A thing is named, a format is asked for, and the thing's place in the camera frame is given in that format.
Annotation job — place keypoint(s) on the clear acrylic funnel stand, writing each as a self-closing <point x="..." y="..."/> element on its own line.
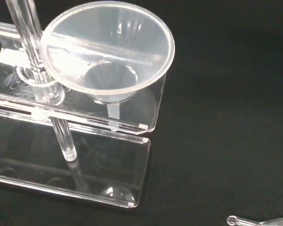
<point x="73" y="146"/>

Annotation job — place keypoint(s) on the black bench cloth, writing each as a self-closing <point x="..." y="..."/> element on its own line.
<point x="226" y="106"/>

